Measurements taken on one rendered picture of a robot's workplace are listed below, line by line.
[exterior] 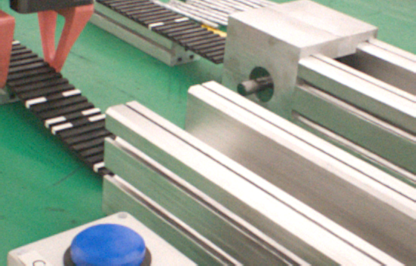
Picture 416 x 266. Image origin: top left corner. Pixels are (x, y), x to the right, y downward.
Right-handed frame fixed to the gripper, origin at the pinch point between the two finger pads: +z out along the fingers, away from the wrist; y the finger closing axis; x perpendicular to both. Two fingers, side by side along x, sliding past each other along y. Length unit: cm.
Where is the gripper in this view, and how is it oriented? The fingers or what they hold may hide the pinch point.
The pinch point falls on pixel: (26, 71)
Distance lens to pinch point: 80.0
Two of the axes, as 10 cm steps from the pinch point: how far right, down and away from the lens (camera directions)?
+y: 7.4, -2.4, 6.3
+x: -6.6, -4.0, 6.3
